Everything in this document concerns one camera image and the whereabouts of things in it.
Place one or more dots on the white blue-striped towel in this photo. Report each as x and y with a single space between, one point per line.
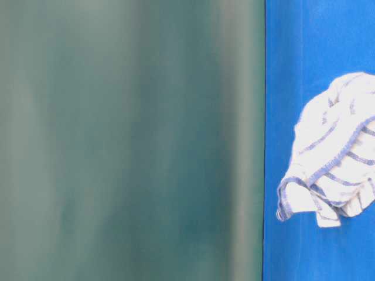
331 169

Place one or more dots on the blue table cloth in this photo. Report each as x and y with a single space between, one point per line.
308 45

